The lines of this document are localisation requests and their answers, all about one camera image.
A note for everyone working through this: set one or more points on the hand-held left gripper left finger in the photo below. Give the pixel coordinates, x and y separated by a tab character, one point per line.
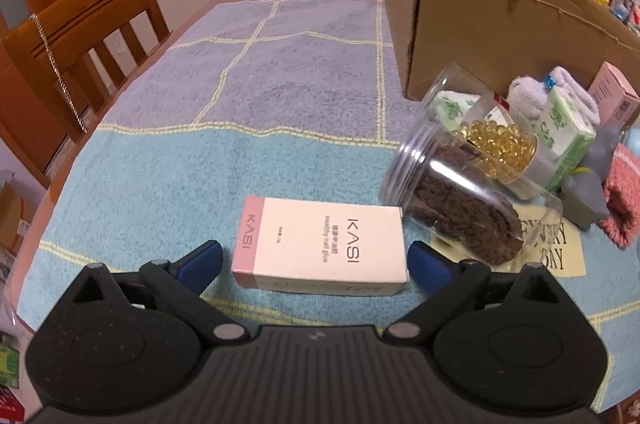
202	261

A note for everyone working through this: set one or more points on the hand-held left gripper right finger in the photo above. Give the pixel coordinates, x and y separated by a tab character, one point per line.
425	261

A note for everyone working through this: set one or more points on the clear jar with brown contents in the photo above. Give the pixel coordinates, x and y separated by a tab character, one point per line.
465	214

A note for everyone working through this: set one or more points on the pink white cardboard packet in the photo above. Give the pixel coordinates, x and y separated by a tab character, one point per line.
320	244

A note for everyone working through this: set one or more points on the clear bottle of yellow capsules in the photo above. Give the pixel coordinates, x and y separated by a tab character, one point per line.
500	149

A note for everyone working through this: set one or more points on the green white tissue pack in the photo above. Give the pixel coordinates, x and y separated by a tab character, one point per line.
560	129
450	109

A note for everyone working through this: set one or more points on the grey shark plush toy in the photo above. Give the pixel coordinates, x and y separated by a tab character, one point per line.
585	199

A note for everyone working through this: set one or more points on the pink fuzzy sock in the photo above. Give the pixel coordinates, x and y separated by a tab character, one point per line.
625	189

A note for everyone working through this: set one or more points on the brown cardboard box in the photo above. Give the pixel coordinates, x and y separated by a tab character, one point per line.
475	29

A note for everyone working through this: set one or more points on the blue purple checked towel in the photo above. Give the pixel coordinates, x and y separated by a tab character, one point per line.
200	154

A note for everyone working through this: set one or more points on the small cardboard carton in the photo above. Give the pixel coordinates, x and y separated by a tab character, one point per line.
10	214

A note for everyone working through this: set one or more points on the green package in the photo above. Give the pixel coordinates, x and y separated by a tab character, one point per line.
7	364

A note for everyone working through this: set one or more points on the white blue knitted sock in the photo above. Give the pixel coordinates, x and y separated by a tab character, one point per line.
575	92

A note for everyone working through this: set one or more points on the red package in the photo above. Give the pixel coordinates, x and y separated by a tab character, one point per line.
10	409

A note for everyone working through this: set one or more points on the pink carton with code label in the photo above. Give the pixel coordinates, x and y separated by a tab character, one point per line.
610	94

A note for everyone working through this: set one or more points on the blurred colourful packages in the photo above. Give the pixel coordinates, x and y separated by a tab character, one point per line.
620	9

